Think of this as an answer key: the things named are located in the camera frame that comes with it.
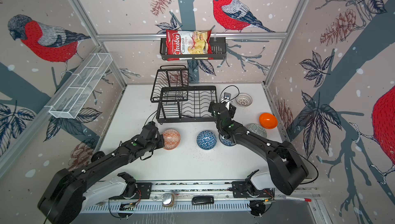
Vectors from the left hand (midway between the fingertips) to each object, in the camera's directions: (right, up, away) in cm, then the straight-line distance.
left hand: (164, 140), depth 85 cm
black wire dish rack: (+8, +22, -3) cm, 23 cm away
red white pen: (+66, -23, -15) cm, 72 cm away
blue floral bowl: (+36, -2, +5) cm, 36 cm away
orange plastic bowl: (+63, +9, +10) cm, 65 cm away
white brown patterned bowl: (+51, +22, +23) cm, 60 cm away
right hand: (+30, +20, 0) cm, 37 cm away
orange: (+3, 0, +3) cm, 5 cm away
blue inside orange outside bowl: (+24, -2, +5) cm, 24 cm away
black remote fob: (+22, -22, -17) cm, 35 cm away
